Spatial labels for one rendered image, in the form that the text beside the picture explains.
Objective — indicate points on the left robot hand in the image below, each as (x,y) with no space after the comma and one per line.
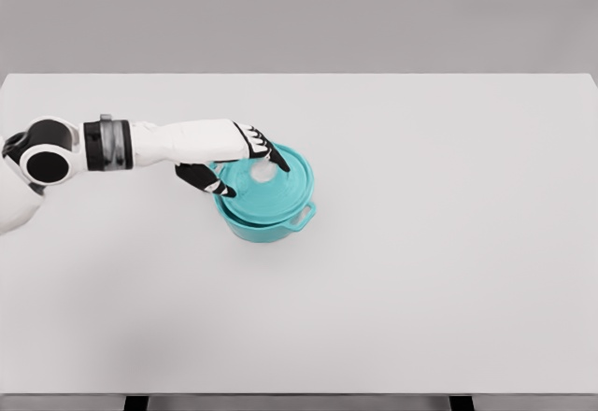
(219,142)

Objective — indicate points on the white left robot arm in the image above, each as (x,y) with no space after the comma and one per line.
(112,145)

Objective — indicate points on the teal pot lid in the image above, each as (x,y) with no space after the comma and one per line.
(266,191)

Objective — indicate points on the teal pot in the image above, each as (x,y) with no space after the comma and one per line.
(261,231)

